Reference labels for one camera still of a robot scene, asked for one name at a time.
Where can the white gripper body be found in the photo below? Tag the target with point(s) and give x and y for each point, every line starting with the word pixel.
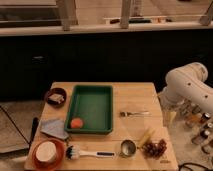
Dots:
pixel 169 100

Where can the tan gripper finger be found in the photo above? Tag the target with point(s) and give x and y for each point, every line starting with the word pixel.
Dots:
pixel 168 117

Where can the silver metal fork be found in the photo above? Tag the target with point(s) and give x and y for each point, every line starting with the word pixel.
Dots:
pixel 132 114

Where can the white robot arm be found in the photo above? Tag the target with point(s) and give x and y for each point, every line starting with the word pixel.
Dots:
pixel 185 83

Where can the green plastic tray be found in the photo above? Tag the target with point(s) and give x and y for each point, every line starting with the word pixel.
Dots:
pixel 93 104

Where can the bunch of red grapes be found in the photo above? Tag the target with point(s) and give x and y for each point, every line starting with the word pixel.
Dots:
pixel 154 150

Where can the silver metal measuring cup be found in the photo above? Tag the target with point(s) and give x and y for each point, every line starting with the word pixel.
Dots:
pixel 127 148

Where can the orange round fruit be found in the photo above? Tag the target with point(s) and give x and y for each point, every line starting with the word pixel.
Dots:
pixel 76 123

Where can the blue grey folded cloth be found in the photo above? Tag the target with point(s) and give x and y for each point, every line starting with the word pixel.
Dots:
pixel 54 128

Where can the dark brown bowl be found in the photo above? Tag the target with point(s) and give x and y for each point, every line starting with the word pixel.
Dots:
pixel 56 97

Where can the white round cup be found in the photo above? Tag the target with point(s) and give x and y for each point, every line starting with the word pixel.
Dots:
pixel 46 152

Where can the orange plate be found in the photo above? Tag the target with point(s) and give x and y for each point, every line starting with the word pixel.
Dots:
pixel 53 166

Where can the white handled dish brush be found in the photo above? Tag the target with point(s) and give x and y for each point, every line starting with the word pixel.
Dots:
pixel 75 152

